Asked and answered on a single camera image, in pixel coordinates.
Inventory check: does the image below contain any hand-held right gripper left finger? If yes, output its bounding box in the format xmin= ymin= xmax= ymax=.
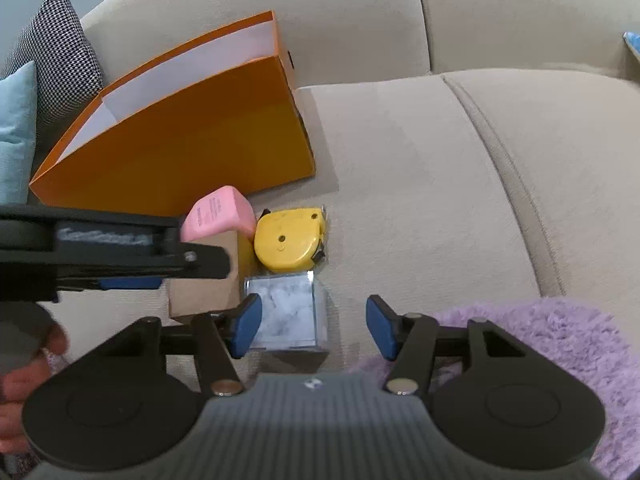
xmin=65 ymin=294 xmax=263 ymax=397

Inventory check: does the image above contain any beige sofa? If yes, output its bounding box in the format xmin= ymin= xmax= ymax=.
xmin=0 ymin=0 xmax=640 ymax=480

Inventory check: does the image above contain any brown cardboard box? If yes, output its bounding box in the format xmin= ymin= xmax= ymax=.
xmin=166 ymin=230 xmax=243 ymax=323

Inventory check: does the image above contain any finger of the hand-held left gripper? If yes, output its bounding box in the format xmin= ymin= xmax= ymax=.
xmin=160 ymin=241 xmax=232 ymax=281
xmin=57 ymin=275 xmax=163 ymax=295

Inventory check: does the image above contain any small pink pump bottle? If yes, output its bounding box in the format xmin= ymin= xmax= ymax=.
xmin=179 ymin=185 xmax=257 ymax=242

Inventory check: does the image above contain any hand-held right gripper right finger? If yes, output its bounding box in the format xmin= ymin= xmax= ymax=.
xmin=365 ymin=295 xmax=556 ymax=397

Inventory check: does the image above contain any light blue pillow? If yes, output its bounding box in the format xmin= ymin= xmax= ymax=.
xmin=0 ymin=60 xmax=38 ymax=206

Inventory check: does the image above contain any yellow tape measure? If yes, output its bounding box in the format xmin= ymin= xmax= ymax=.
xmin=253 ymin=204 xmax=328 ymax=273

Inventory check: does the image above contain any houndstooth pillow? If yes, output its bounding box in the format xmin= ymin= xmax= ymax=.
xmin=0 ymin=0 xmax=105 ymax=131

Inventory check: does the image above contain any purple fluffy blanket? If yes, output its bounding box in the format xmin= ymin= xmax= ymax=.
xmin=345 ymin=297 xmax=640 ymax=480

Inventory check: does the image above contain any person's left hand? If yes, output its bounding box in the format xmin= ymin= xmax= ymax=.
xmin=0 ymin=327 xmax=69 ymax=456

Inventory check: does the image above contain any clear plastic cube box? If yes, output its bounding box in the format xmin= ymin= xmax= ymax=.
xmin=243 ymin=270 xmax=331 ymax=352

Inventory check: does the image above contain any orange cardboard box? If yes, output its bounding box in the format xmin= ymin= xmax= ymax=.
xmin=28 ymin=10 xmax=317 ymax=218

